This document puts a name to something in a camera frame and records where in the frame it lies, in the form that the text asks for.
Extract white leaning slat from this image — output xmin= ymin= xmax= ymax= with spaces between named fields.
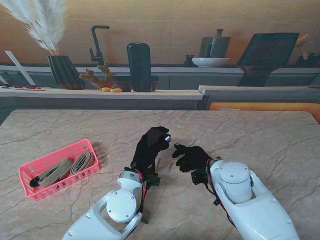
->
xmin=4 ymin=50 xmax=37 ymax=86

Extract white pampas grass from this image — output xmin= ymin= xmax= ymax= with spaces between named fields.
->
xmin=0 ymin=0 xmax=68 ymax=56

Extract dark slanted board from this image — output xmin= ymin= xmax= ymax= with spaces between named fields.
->
xmin=236 ymin=32 xmax=300 ymax=88

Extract grey back cabinet counter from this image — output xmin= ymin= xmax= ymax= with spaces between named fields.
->
xmin=0 ymin=63 xmax=320 ymax=90

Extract white shallow bowl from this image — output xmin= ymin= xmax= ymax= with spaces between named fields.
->
xmin=191 ymin=57 xmax=231 ymax=68

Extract dark box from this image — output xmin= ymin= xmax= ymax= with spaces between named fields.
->
xmin=296 ymin=52 xmax=320 ymax=68

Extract right arm red black cables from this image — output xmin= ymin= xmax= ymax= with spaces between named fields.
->
xmin=204 ymin=159 xmax=236 ymax=227

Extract arm red black cables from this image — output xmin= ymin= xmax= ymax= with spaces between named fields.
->
xmin=204 ymin=159 xmax=236 ymax=227
xmin=136 ymin=168 xmax=151 ymax=218

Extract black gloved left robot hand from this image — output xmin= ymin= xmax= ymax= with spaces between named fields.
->
xmin=130 ymin=126 xmax=172 ymax=176

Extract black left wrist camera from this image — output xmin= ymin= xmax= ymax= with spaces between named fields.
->
xmin=145 ymin=172 xmax=161 ymax=189

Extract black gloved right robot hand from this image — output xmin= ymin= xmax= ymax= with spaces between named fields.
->
xmin=171 ymin=142 xmax=214 ymax=173

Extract cactus plant in bowl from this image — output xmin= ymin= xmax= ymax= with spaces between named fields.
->
xmin=79 ymin=61 xmax=117 ymax=90

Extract black kitchen faucet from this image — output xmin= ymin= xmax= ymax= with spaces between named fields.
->
xmin=89 ymin=25 xmax=111 ymax=66

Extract small black bottles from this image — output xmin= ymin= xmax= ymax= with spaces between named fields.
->
xmin=184 ymin=54 xmax=195 ymax=68

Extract grey counter with orange light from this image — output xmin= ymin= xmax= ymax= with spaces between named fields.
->
xmin=198 ymin=84 xmax=320 ymax=111

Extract grey jug with lid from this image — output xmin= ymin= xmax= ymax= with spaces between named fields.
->
xmin=199 ymin=28 xmax=232 ymax=59

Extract yellow wooden utensil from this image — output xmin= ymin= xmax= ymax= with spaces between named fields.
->
xmin=294 ymin=33 xmax=312 ymax=61

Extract pink plastic storage basket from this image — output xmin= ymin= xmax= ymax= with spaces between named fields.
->
xmin=18 ymin=139 xmax=101 ymax=202

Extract plate with red slices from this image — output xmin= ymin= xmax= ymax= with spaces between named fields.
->
xmin=0 ymin=85 xmax=48 ymax=91

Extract dark ribbed vase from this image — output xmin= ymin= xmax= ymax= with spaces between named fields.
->
xmin=47 ymin=55 xmax=86 ymax=90

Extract long beige woven belt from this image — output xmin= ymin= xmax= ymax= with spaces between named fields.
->
xmin=29 ymin=157 xmax=74 ymax=188

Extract left arm red black cables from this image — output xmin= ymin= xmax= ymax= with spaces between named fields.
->
xmin=136 ymin=168 xmax=151 ymax=218

